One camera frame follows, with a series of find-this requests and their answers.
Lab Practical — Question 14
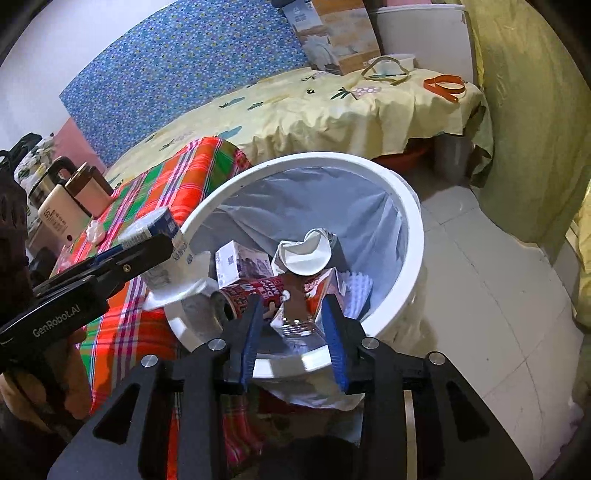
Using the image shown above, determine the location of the pink brown lidded mug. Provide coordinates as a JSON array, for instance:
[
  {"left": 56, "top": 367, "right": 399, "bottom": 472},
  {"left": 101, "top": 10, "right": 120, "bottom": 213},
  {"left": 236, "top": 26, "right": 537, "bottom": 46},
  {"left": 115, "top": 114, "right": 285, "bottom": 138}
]
[{"left": 65, "top": 163, "right": 113, "bottom": 219}]

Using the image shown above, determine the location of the yellow green curtain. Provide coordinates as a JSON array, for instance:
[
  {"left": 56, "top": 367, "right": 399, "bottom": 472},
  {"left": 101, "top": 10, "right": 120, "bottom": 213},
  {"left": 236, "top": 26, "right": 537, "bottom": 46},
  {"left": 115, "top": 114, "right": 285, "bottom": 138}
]
[{"left": 461, "top": 0, "right": 591, "bottom": 333}]

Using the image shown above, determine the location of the red white carton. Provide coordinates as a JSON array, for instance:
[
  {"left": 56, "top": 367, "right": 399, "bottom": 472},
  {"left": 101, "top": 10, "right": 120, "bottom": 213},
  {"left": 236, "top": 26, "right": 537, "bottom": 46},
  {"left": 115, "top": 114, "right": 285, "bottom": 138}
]
[{"left": 270, "top": 268, "right": 346, "bottom": 354}]

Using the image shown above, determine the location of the plaid tablecloth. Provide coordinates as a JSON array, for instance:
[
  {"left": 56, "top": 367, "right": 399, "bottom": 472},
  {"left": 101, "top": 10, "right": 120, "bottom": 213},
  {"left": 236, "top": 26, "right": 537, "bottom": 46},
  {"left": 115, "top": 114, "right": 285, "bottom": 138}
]
[{"left": 50, "top": 135, "right": 253, "bottom": 480}]

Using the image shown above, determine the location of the white tissue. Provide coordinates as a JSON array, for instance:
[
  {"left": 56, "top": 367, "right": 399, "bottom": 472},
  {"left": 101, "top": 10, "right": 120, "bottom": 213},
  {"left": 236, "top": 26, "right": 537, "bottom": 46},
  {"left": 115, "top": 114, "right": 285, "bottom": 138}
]
[{"left": 85, "top": 219, "right": 106, "bottom": 245}]

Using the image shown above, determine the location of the blue floral headboard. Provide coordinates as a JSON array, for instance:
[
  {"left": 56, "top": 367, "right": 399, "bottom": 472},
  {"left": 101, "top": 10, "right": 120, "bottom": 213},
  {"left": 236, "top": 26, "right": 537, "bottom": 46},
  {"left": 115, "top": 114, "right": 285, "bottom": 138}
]
[{"left": 60, "top": 1, "right": 308, "bottom": 166}]

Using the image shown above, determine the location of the left hand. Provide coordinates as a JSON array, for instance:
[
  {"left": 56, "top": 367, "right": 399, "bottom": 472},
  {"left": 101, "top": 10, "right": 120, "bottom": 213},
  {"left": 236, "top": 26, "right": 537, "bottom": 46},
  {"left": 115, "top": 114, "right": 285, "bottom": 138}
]
[{"left": 1, "top": 327, "right": 92, "bottom": 432}]

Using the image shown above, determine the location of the white crushed cup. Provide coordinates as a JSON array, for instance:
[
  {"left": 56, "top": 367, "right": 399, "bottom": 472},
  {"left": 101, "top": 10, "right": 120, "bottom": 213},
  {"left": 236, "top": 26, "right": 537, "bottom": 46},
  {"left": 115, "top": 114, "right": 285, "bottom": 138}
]
[{"left": 271, "top": 228, "right": 338, "bottom": 277}]

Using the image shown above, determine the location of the yellow bed sheet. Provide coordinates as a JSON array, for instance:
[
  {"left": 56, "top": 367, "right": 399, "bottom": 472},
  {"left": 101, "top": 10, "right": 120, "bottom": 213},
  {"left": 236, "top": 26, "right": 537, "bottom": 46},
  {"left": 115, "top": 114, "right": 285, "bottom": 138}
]
[{"left": 107, "top": 68, "right": 494, "bottom": 184}]

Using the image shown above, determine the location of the white small box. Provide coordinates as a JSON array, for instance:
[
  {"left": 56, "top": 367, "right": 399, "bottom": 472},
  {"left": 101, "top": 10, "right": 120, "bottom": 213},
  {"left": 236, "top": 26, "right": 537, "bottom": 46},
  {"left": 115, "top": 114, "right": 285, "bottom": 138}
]
[{"left": 214, "top": 241, "right": 273, "bottom": 288}]

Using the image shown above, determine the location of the orange strap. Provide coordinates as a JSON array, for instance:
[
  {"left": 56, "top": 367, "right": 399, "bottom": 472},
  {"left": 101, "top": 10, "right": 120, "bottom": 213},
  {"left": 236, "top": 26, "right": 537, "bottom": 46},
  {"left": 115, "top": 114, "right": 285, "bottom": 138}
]
[{"left": 423, "top": 74, "right": 468, "bottom": 104}]

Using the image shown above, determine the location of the olive strap loop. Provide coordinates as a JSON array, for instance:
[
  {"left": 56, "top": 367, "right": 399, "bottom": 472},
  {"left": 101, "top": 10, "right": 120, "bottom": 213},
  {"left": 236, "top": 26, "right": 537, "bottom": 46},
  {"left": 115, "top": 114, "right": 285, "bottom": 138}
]
[{"left": 361, "top": 55, "right": 412, "bottom": 86}]

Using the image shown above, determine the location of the red drink can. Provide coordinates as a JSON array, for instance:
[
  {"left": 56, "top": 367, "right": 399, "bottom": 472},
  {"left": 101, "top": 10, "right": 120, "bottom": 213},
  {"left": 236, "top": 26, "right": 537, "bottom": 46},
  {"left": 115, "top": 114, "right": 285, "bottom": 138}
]
[{"left": 210, "top": 275, "right": 288, "bottom": 322}]

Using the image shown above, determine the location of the grey bin liner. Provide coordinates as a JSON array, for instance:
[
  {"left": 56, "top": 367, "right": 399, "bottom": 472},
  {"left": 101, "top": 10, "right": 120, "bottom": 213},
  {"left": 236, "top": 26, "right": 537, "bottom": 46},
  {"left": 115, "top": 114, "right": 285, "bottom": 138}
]
[{"left": 183, "top": 167, "right": 408, "bottom": 321}]

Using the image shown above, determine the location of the white trash bin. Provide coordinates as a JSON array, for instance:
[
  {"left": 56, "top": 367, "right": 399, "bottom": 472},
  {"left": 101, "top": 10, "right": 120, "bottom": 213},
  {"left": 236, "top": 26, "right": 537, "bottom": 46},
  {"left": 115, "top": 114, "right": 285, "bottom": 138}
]
[{"left": 163, "top": 150, "right": 426, "bottom": 381}]

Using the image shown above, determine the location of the pile of clothes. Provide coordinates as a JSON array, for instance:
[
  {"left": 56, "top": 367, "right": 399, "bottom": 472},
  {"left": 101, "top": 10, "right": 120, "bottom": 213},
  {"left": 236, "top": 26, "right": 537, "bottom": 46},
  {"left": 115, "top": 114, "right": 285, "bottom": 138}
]
[{"left": 1, "top": 133, "right": 55, "bottom": 195}]

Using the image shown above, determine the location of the white blue yogurt cup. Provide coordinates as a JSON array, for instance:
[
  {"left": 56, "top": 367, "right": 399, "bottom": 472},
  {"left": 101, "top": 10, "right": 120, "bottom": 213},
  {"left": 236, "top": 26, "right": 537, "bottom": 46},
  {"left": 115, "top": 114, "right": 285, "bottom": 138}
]
[{"left": 118, "top": 206, "right": 218, "bottom": 311}]

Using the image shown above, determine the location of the bedding package box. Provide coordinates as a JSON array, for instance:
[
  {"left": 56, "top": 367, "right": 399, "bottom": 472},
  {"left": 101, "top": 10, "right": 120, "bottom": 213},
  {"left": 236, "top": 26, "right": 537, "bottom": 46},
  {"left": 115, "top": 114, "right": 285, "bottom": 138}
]
[{"left": 271, "top": 0, "right": 381, "bottom": 75}]

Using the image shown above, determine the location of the cream electric kettle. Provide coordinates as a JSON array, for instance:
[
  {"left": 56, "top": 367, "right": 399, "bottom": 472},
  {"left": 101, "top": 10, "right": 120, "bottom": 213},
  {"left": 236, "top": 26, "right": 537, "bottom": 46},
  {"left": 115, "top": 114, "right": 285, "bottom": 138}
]
[{"left": 28, "top": 156, "right": 91, "bottom": 245}]

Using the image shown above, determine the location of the brown snack wrapper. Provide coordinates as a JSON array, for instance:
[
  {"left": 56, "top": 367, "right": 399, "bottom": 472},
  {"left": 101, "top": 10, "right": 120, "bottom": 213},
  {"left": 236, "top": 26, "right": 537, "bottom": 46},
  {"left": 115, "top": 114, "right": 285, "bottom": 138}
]
[{"left": 280, "top": 273, "right": 315, "bottom": 339}]

